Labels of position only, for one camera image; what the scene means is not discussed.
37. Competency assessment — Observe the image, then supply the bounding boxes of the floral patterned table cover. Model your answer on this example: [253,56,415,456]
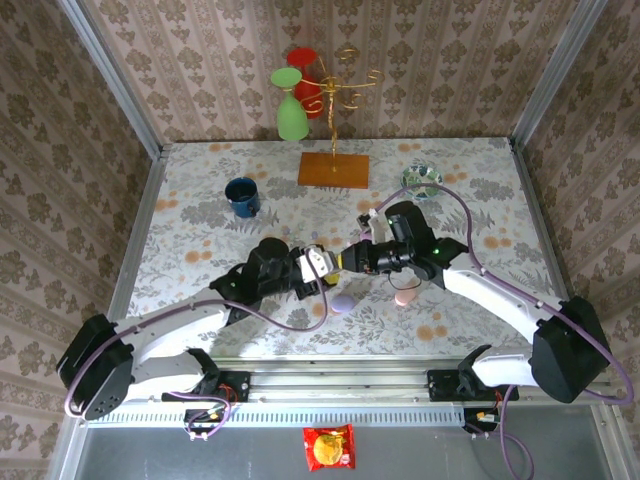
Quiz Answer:
[117,137,571,359]

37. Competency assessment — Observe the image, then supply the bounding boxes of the dark blue mug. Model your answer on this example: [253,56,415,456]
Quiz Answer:
[223,177,262,220]

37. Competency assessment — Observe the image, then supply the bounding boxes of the green leaf patterned bowl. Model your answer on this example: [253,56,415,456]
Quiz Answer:
[400,163,444,201]

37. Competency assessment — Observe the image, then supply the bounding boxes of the gold rack with wooden base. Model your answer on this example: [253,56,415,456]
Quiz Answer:
[297,48,385,190]

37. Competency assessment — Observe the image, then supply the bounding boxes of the green wine glass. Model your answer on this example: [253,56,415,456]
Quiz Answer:
[270,66,311,143]

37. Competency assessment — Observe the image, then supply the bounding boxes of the red snack packet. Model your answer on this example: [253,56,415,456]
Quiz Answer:
[302,423,357,472]

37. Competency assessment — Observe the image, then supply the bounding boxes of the small black connector box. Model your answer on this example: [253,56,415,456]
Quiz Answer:
[462,407,503,435]
[183,407,226,435]

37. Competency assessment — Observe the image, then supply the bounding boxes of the red wine glass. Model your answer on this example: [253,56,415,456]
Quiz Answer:
[286,47,326,120]

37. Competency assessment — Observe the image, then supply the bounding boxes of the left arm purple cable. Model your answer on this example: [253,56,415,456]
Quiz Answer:
[64,247,331,442]

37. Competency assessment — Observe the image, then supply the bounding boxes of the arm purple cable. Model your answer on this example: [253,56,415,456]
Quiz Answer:
[369,182,636,480]
[64,247,331,442]

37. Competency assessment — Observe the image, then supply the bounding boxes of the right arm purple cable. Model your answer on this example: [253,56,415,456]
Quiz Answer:
[369,182,636,480]

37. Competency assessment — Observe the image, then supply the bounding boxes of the aluminium mounting rail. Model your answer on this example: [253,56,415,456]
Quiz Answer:
[69,355,619,404]

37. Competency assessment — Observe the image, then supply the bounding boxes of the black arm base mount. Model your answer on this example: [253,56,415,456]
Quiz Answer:
[160,369,251,404]
[426,368,520,403]

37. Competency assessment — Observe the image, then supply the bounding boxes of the slotted grey cable duct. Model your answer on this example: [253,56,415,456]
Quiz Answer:
[87,401,469,429]

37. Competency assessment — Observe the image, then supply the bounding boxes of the aluminium table side rail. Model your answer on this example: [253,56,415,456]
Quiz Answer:
[107,144,169,361]
[509,137,584,336]

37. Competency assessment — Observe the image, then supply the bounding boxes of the aluminium corner post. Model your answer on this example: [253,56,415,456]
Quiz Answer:
[509,0,609,146]
[57,0,166,160]

